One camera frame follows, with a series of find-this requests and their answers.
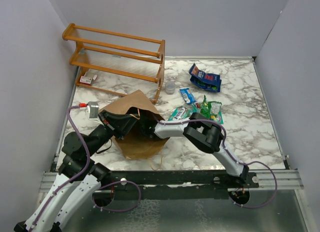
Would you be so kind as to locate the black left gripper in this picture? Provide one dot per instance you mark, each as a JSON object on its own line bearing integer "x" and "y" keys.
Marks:
{"x": 121, "y": 124}

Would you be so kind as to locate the brown paper bag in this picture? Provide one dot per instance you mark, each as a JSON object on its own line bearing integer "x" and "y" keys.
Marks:
{"x": 136, "y": 145}

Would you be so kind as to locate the teal Fox's mint candy bag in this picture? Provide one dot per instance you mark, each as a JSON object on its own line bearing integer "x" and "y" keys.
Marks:
{"x": 180, "y": 113}

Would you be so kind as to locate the small blue snack packet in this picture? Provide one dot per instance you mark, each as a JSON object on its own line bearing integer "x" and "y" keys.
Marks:
{"x": 187, "y": 96}

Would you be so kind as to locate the green snack packet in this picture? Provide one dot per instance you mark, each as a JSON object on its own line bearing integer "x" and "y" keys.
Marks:
{"x": 210, "y": 109}

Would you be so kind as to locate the blue green chips bag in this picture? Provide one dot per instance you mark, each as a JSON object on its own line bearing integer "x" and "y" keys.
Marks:
{"x": 216, "y": 88}

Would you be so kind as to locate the blue red chips bag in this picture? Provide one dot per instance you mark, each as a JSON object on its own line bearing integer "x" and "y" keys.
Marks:
{"x": 204, "y": 77}

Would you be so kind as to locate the red white snack packets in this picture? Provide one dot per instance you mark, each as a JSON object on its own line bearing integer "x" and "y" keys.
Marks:
{"x": 198, "y": 108}

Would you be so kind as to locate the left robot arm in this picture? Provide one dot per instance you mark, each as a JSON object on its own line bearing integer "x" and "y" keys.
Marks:
{"x": 78, "y": 176}

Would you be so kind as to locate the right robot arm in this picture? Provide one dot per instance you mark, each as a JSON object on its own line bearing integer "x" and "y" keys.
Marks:
{"x": 206, "y": 135}

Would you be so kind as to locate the small clear plastic jar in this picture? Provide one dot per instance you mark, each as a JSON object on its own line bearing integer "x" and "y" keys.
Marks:
{"x": 170, "y": 87}

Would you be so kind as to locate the orange wooden shelf rack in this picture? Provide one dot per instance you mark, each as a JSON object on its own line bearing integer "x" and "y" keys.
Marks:
{"x": 99, "y": 55}

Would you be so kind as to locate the white red small card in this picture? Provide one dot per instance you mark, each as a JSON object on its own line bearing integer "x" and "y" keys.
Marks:
{"x": 88, "y": 78}

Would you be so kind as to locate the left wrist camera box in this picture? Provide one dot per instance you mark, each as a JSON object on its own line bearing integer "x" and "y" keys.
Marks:
{"x": 92, "y": 110}

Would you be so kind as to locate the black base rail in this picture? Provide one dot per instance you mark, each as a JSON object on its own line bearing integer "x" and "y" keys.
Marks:
{"x": 177, "y": 184}

